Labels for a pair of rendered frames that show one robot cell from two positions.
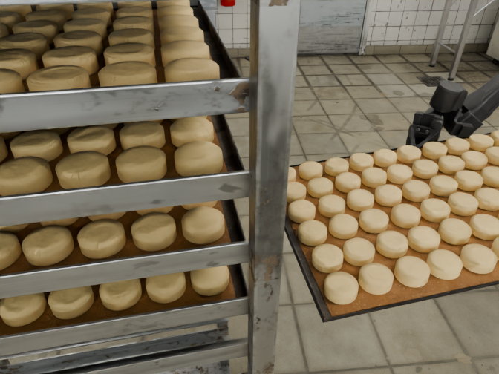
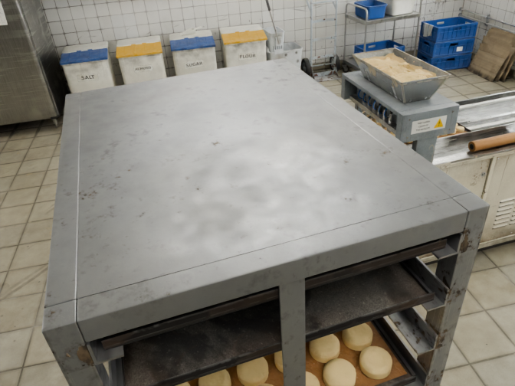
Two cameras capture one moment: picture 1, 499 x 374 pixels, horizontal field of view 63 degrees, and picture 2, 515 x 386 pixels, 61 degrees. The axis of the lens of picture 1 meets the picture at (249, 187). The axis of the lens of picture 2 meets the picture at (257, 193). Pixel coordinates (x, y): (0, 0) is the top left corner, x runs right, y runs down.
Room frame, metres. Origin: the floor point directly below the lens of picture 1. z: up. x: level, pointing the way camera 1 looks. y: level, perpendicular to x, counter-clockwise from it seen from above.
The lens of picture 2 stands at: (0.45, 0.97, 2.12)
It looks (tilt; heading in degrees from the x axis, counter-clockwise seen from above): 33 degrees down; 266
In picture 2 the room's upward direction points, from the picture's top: 4 degrees counter-clockwise
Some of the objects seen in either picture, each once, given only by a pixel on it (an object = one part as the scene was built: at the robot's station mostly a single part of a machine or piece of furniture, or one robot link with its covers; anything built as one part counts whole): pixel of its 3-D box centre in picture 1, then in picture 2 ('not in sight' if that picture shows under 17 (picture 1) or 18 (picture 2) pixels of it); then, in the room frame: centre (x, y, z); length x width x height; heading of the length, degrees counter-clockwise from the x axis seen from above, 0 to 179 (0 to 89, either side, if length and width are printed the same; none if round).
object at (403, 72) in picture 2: not in sight; (396, 71); (-0.55, -1.38, 1.28); 0.54 x 0.27 x 0.06; 99
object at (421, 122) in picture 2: not in sight; (391, 115); (-0.55, -1.38, 1.01); 0.72 x 0.33 x 0.34; 99
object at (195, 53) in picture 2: not in sight; (195, 67); (0.74, -4.77, 0.38); 0.64 x 0.54 x 0.77; 95
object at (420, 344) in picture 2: not in sight; (326, 218); (0.27, 0.29, 1.59); 0.64 x 0.03 x 0.03; 102
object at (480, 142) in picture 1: (480, 142); not in sight; (0.81, -0.52, 0.92); 0.05 x 0.05 x 0.02
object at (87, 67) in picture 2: not in sight; (93, 80); (2.03, -4.65, 0.38); 0.64 x 0.54 x 0.77; 98
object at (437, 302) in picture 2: not in sight; (327, 180); (0.27, 0.29, 1.68); 0.64 x 0.03 x 0.03; 102
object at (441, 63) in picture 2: not in sight; (443, 59); (-2.71, -4.93, 0.10); 0.60 x 0.40 x 0.20; 3
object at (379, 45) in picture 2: not in sight; (378, 53); (-1.76, -4.90, 0.29); 0.56 x 0.38 x 0.20; 14
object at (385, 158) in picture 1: (385, 158); not in sight; (0.76, -0.30, 0.91); 0.05 x 0.05 x 0.02
